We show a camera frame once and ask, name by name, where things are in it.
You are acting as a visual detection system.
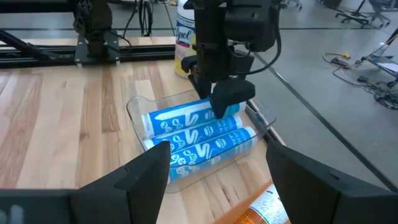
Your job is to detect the black floor cables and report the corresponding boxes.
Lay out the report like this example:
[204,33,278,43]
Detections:
[332,67,398,110]

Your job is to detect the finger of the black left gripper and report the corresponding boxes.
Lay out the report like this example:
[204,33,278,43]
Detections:
[208,78,256,120]
[188,73,213,100]

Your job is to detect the black cable bundle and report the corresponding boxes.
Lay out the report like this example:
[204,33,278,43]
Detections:
[123,0,155,47]

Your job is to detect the blue silicone sealant tube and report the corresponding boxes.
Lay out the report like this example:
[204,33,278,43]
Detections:
[167,126,259,183]
[142,114,244,152]
[141,98,247,139]

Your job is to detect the black aluminium frame rail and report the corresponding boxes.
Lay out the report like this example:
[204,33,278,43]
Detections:
[0,29,177,68]

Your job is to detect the orange sealant tube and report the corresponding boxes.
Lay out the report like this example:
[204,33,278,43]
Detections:
[233,183,292,224]

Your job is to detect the office chair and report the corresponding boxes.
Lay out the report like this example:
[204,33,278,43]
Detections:
[335,0,392,29]

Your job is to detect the Lysol wipes canister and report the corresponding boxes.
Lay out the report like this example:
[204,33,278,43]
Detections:
[174,0,198,78]

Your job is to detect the black floor strip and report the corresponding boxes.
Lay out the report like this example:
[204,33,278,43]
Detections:
[254,52,398,192]

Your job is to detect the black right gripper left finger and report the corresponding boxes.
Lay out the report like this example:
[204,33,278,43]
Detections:
[0,141,172,224]

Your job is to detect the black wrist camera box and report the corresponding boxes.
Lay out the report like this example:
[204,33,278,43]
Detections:
[224,0,282,53]

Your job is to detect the orange plastic bin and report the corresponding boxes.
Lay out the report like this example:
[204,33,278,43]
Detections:
[213,179,274,224]

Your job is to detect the yellow floor cable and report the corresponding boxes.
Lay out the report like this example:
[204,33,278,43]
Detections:
[322,52,351,64]

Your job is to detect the clear plastic bin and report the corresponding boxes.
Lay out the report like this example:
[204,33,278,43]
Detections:
[126,89,277,194]

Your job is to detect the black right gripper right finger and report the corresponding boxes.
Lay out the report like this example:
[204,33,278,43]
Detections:
[266,139,398,224]

